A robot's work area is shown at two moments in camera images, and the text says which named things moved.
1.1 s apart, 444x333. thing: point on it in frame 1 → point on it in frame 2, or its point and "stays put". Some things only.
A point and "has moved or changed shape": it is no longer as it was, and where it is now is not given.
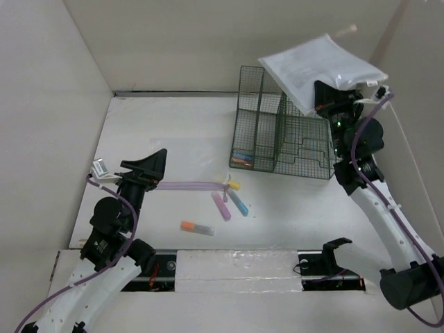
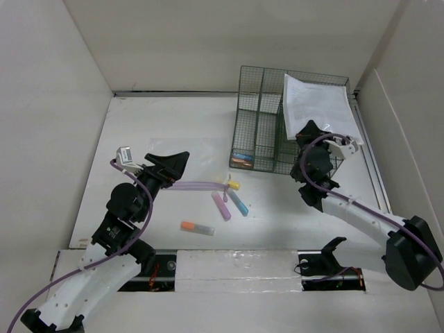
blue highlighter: [240, 205] stays put
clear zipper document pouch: [296, 68] has moved or changed shape
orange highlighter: [241, 161] stays put
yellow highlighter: [234, 184] stays put
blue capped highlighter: [242, 155] stays put
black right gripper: [332, 99] → [310, 132]
